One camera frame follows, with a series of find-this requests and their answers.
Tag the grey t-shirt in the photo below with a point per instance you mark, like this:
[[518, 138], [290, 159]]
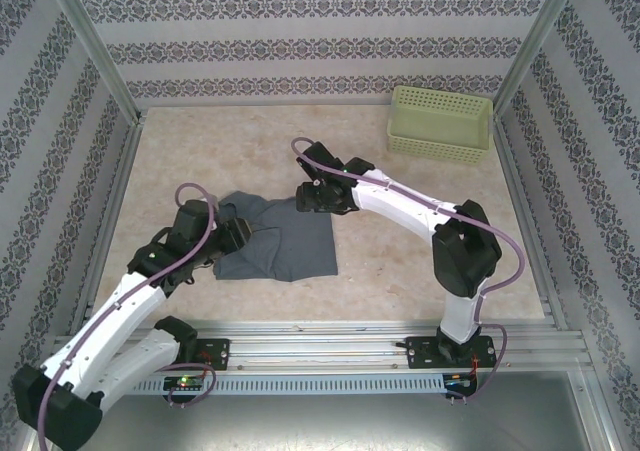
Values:
[[295, 246]]

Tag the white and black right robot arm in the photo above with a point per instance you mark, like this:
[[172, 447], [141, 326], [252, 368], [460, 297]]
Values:
[[400, 203]]

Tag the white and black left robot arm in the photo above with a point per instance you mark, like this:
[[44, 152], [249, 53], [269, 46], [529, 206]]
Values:
[[115, 316]]

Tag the pale green perforated plastic basket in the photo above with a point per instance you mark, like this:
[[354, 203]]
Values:
[[435, 126]]

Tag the small circuit board with lights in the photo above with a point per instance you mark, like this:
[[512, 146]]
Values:
[[185, 382], [460, 381]]

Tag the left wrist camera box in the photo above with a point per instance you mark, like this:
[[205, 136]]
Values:
[[192, 221]]

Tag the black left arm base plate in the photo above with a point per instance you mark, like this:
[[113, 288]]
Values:
[[217, 351]]

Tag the aluminium side rail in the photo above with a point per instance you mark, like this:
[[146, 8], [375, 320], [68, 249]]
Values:
[[521, 196], [120, 181]]

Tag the aluminium mounting rail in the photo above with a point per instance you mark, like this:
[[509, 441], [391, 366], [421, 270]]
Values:
[[320, 346]]

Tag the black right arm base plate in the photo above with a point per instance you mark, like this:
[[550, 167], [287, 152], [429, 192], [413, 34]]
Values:
[[425, 353]]

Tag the aluminium frame post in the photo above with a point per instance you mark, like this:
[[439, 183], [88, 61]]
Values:
[[97, 46], [534, 46]]

